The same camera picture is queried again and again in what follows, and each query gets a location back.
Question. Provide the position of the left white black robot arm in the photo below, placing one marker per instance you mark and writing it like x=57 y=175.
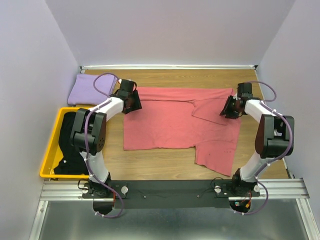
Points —
x=88 y=134

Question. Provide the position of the folded purple t shirt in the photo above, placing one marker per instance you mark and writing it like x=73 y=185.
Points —
x=84 y=93

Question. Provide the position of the red t shirt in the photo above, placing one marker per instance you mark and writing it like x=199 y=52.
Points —
x=182 y=118

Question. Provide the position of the black t shirt in bin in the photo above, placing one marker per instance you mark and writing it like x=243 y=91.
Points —
x=72 y=162

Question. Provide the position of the aluminium front rail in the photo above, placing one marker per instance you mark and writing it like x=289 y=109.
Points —
x=293 y=188

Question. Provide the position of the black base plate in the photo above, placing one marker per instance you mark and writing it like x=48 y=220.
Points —
x=169 y=194

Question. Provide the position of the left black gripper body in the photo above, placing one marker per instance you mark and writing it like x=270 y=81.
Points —
x=135 y=103

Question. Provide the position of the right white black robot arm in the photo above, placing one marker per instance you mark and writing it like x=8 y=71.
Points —
x=274 y=138

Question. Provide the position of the yellow plastic bin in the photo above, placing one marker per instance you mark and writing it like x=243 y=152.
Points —
x=53 y=154

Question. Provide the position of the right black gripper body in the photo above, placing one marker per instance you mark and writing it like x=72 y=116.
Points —
x=230 y=107

